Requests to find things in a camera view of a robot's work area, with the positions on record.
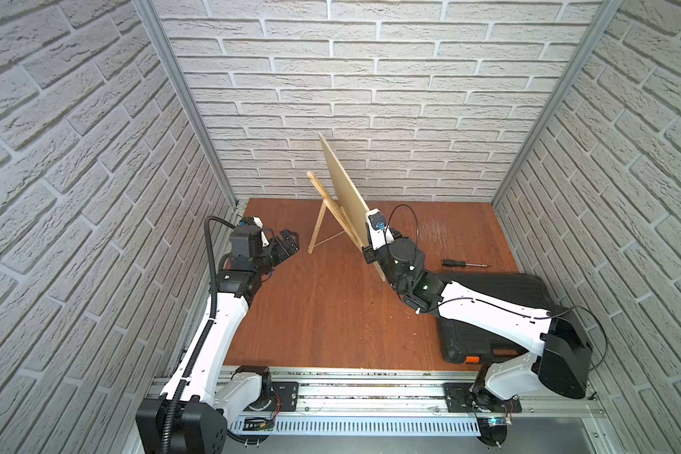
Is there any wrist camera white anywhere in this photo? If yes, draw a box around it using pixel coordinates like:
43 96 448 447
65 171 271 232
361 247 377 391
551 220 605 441
365 209 388 251
244 217 269 247

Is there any right corner aluminium profile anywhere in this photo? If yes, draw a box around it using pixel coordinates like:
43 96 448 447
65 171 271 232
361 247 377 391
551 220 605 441
491 0 623 208

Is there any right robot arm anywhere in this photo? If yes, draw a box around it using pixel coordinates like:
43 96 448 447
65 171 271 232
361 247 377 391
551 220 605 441
363 219 593 412

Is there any wooden easel frame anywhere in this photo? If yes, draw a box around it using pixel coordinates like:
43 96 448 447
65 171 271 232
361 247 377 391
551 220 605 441
306 171 363 253

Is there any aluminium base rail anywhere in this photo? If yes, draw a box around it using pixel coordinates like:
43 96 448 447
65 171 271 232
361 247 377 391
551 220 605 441
229 367 606 438

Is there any black handled screwdriver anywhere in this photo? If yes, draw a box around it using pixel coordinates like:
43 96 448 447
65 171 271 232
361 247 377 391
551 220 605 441
442 259 487 269

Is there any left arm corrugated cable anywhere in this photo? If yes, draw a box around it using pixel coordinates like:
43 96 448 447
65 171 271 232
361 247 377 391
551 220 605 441
158 215 239 454

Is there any light plywood board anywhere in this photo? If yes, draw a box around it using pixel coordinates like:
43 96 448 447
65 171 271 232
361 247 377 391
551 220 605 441
319 134 370 250

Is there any black plastic tool case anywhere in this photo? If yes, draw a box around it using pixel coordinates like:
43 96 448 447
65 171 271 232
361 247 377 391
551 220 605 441
436 272 554 364

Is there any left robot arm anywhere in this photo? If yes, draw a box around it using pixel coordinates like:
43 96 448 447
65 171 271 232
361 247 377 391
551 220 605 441
135 216 300 453

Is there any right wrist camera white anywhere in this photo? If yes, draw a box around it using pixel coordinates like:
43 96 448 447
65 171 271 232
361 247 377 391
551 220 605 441
365 209 388 251

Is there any corner aluminium profile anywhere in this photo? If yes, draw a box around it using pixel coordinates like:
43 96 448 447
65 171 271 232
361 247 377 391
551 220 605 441
134 0 239 208
491 0 623 208

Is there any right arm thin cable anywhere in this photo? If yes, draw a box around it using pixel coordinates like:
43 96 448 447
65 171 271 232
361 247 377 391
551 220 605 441
387 202 609 373

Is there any left corner aluminium profile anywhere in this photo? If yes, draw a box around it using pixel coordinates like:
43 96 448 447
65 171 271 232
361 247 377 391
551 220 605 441
134 0 239 208

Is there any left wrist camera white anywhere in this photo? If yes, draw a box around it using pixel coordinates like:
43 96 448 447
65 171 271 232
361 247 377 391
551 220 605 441
244 217 269 247

